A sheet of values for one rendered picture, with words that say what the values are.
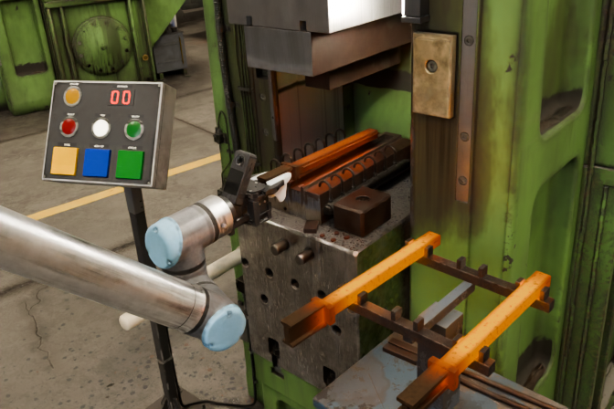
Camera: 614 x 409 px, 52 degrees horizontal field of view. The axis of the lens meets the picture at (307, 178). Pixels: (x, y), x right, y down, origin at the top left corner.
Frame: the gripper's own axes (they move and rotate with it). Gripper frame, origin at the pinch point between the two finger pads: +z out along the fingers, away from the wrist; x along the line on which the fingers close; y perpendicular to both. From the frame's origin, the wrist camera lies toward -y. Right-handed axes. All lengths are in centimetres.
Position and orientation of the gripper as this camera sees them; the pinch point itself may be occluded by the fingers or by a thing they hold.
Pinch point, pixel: (283, 172)
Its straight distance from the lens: 145.4
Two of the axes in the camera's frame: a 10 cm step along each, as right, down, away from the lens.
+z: 6.5, -3.5, 6.8
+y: 0.6, 9.1, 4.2
